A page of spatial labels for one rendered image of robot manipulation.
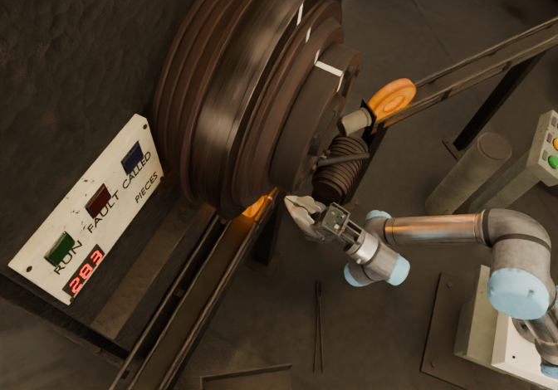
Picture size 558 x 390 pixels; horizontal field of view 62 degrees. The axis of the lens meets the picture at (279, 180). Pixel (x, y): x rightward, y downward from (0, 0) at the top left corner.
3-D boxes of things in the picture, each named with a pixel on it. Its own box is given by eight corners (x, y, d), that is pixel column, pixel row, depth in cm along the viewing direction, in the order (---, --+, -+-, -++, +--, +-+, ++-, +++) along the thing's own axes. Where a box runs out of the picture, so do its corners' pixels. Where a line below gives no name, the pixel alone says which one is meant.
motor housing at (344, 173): (293, 233, 193) (311, 173, 145) (315, 192, 202) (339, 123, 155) (321, 248, 191) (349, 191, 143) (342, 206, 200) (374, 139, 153)
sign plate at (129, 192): (58, 299, 71) (7, 265, 55) (155, 171, 83) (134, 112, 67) (70, 306, 71) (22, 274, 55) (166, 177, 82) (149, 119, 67)
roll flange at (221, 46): (157, 218, 98) (96, 70, 56) (261, 70, 119) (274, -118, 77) (198, 240, 96) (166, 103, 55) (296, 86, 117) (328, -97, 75)
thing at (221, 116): (198, 240, 96) (166, 103, 55) (296, 86, 117) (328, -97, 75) (224, 254, 95) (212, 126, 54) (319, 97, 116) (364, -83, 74)
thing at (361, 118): (335, 125, 142) (336, 114, 137) (359, 114, 144) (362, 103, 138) (345, 140, 140) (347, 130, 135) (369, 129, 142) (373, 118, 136)
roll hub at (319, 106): (264, 207, 91) (273, 127, 66) (323, 107, 103) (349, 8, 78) (289, 220, 90) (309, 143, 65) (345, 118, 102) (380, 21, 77)
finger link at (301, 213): (291, 192, 112) (322, 213, 113) (283, 199, 117) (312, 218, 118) (286, 202, 110) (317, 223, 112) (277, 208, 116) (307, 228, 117)
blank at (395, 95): (374, 118, 149) (380, 126, 148) (359, 105, 136) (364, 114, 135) (415, 87, 144) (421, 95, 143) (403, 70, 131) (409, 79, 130)
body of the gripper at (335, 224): (331, 199, 113) (370, 226, 115) (317, 207, 121) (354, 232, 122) (319, 224, 110) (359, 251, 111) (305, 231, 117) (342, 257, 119)
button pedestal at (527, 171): (449, 231, 199) (528, 159, 144) (464, 187, 209) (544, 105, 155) (484, 247, 196) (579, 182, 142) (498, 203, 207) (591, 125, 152)
